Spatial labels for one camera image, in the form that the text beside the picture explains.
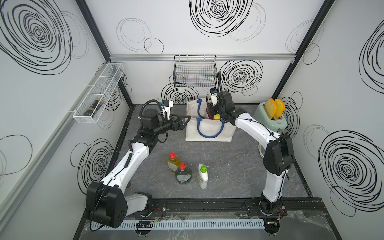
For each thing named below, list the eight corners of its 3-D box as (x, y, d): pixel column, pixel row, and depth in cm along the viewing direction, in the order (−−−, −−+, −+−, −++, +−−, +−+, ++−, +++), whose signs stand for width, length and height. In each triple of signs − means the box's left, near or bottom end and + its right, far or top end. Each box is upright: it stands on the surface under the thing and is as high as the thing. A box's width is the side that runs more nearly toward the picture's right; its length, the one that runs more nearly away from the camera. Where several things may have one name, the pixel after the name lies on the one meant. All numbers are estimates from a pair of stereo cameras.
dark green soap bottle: (176, 181, 84) (173, 170, 72) (184, 173, 87) (182, 161, 75) (183, 188, 82) (181, 179, 69) (191, 179, 85) (191, 169, 73)
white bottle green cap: (200, 189, 82) (201, 177, 67) (197, 178, 86) (197, 164, 71) (207, 187, 82) (209, 175, 67) (203, 176, 86) (205, 162, 71)
